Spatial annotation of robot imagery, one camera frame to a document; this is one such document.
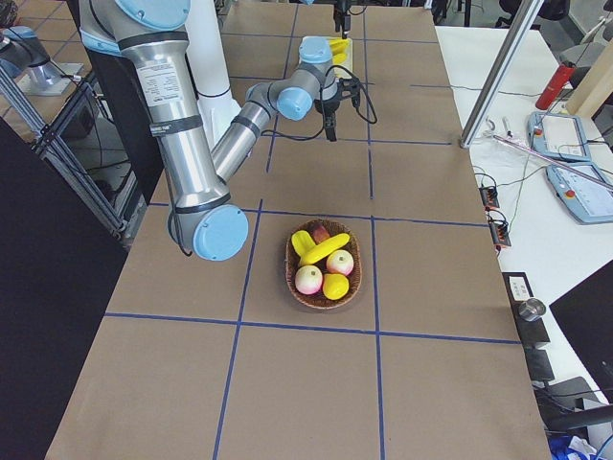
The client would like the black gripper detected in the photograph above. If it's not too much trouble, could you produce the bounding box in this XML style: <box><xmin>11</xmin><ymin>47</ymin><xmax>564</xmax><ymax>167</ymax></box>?
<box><xmin>315</xmin><ymin>77</ymin><xmax>362</xmax><ymax>141</ymax></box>
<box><xmin>333</xmin><ymin>0</ymin><xmax>351</xmax><ymax>39</ymax></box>

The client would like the aluminium frame post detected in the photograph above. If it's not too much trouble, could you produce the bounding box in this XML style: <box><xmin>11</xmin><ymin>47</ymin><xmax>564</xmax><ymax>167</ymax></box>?
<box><xmin>460</xmin><ymin>0</ymin><xmax>544</xmax><ymax>149</ymax></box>

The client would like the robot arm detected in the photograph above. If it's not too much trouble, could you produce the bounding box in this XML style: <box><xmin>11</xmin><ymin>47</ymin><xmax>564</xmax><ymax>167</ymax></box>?
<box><xmin>79</xmin><ymin>1</ymin><xmax>363</xmax><ymax>262</ymax></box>
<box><xmin>299</xmin><ymin>0</ymin><xmax>352</xmax><ymax>38</ymax></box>

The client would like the teach pendant near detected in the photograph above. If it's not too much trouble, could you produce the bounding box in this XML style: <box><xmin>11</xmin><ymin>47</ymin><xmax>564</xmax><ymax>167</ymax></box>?
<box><xmin>546</xmin><ymin>162</ymin><xmax>612</xmax><ymax>224</ymax></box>

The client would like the white bear tray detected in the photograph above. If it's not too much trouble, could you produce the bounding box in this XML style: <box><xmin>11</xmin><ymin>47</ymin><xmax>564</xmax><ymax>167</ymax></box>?
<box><xmin>298</xmin><ymin>35</ymin><xmax>353</xmax><ymax>76</ymax></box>

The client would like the long metal grabber stick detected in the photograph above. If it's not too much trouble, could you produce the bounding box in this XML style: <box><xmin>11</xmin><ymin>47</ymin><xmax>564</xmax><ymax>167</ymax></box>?
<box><xmin>489</xmin><ymin>132</ymin><xmax>612</xmax><ymax>190</ymax></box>

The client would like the brown wicker basket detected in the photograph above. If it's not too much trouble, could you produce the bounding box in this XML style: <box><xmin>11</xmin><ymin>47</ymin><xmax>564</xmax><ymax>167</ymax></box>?
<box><xmin>284</xmin><ymin>219</ymin><xmax>362</xmax><ymax>311</ymax></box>

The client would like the yellow banana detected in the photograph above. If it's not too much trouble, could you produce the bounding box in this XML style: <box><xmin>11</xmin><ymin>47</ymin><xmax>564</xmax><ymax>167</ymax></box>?
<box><xmin>299</xmin><ymin>233</ymin><xmax>351</xmax><ymax>266</ymax></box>

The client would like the pink white peach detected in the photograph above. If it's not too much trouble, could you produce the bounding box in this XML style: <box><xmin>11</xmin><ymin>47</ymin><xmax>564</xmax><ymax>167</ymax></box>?
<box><xmin>294</xmin><ymin>265</ymin><xmax>323</xmax><ymax>295</ymax></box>

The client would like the teach pendant far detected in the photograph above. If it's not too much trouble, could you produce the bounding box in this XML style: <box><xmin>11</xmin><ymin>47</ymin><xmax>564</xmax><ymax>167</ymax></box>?
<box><xmin>527</xmin><ymin>111</ymin><xmax>592</xmax><ymax>162</ymax></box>

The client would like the teach pendant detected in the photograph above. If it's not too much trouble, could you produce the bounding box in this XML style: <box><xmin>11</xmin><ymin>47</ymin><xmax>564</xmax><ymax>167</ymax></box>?
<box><xmin>527</xmin><ymin>111</ymin><xmax>592</xmax><ymax>162</ymax></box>
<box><xmin>546</xmin><ymin>162</ymin><xmax>612</xmax><ymax>224</ymax></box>

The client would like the black monitor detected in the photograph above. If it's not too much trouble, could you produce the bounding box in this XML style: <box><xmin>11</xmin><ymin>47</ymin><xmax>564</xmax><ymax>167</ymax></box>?
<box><xmin>551</xmin><ymin>262</ymin><xmax>613</xmax><ymax>388</ymax></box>

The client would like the small metal cup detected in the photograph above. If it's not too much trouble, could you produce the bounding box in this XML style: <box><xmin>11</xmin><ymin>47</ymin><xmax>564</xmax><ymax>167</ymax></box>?
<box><xmin>517</xmin><ymin>297</ymin><xmax>547</xmax><ymax>322</ymax></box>

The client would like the red bottle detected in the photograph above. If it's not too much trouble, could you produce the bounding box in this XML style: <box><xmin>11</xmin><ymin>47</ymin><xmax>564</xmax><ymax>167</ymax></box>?
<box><xmin>535</xmin><ymin>61</ymin><xmax>576</xmax><ymax>110</ymax></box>

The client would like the yellow starfruit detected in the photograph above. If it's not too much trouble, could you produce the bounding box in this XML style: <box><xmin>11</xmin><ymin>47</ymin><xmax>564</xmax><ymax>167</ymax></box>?
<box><xmin>290</xmin><ymin>230</ymin><xmax>316</xmax><ymax>257</ymax></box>

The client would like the yellow lemon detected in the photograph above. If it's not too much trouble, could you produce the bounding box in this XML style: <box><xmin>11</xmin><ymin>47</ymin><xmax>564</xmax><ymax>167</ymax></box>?
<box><xmin>322</xmin><ymin>273</ymin><xmax>350</xmax><ymax>301</ymax></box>

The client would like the yellow banana basket edge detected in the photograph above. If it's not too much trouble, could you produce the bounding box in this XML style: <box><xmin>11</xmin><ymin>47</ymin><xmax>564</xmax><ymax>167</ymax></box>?
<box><xmin>332</xmin><ymin>54</ymin><xmax>348</xmax><ymax>65</ymax></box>

